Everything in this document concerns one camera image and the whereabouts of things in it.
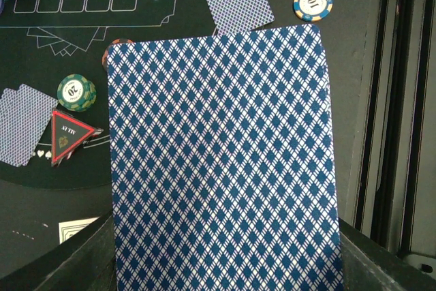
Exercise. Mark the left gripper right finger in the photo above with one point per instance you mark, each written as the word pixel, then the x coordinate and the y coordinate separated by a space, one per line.
pixel 368 266

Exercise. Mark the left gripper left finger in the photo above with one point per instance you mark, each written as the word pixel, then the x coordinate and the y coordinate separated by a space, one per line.
pixel 84 262

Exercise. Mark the green chips seat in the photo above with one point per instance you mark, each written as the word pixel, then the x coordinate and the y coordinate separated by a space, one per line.
pixel 76 93

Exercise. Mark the brown chips seat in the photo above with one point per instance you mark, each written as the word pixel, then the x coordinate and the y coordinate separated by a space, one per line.
pixel 111 48

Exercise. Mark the blue chip stack front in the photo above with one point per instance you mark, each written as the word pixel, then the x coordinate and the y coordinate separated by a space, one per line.
pixel 312 10

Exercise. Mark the white card box tray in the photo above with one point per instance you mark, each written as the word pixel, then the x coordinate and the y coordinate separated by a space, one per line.
pixel 67 229

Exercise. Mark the red triangle marker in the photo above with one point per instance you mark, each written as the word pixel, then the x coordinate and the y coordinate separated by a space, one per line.
pixel 67 134

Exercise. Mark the round black poker mat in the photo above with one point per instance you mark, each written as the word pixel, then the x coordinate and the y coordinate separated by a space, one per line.
pixel 43 41

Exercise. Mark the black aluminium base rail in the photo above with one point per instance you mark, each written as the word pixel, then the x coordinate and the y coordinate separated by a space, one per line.
pixel 393 163

